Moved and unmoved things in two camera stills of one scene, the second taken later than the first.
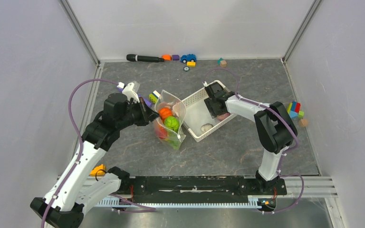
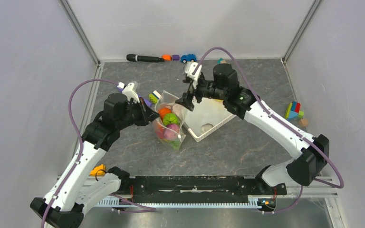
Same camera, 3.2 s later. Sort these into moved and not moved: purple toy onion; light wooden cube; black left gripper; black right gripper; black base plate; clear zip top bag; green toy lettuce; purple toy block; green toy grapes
Moved: purple toy onion; green toy lettuce; black right gripper
Not moved: purple toy block; clear zip top bag; black base plate; green toy grapes; light wooden cube; black left gripper
